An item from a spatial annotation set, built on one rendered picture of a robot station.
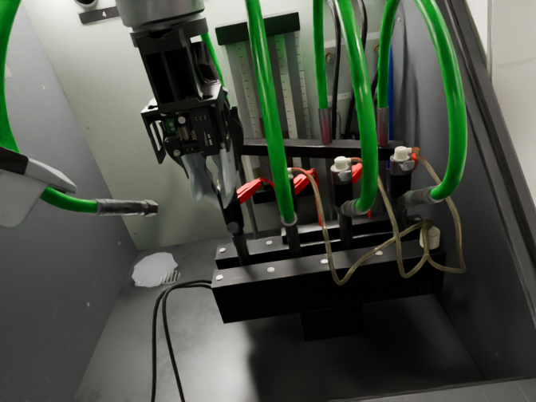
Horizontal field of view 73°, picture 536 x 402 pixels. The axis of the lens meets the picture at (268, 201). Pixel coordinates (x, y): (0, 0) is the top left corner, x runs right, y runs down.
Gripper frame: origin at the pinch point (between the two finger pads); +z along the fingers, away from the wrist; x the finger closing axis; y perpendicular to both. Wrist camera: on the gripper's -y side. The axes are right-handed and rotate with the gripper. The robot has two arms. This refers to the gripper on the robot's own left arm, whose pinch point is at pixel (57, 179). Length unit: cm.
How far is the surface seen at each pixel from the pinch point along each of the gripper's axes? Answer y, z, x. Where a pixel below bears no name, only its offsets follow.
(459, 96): -11.4, 18.2, 30.2
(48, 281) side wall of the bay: 11.7, 11.4, -26.0
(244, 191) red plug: -5.8, 23.9, 0.9
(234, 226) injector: -0.2, 22.3, 1.9
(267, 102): -7.7, 7.2, 18.6
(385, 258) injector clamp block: 0.5, 38.6, 16.6
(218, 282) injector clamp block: 7.6, 25.7, -3.0
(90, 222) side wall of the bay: 0.6, 19.6, -35.6
